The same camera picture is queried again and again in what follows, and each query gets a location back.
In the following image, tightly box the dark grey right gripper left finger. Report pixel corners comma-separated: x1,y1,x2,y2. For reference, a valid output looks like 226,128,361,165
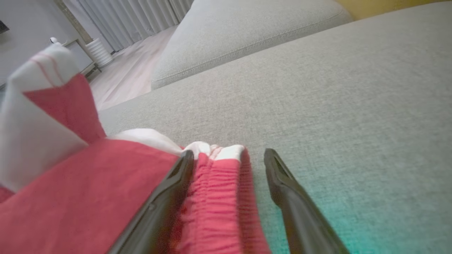
108,150,195,254

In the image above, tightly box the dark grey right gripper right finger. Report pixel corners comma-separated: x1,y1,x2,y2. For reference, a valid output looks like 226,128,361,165
264,149,350,254

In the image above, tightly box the red and white garment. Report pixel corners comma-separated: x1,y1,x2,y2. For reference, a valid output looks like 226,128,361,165
0,44,272,254

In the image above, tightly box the large grey fabric sofa chaise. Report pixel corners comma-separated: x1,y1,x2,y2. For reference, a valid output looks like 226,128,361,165
99,0,452,254

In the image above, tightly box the white ribbed cylindrical bin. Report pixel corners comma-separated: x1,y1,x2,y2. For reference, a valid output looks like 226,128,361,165
86,38,114,68

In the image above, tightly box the grey and green TV cabinet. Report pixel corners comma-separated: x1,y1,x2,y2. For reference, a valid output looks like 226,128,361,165
64,39,102,78

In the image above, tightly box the grey pleated curtain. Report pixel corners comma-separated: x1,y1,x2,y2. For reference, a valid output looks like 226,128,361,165
64,0,194,53

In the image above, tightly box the grey fabric sofa seat cushion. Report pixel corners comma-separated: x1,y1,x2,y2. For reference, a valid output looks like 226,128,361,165
151,0,353,90

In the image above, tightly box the yellow sofa back cushion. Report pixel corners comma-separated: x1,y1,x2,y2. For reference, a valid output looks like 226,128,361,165
335,0,438,20

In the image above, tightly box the wooden wall trim strip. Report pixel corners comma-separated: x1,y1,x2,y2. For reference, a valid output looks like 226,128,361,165
55,0,93,44

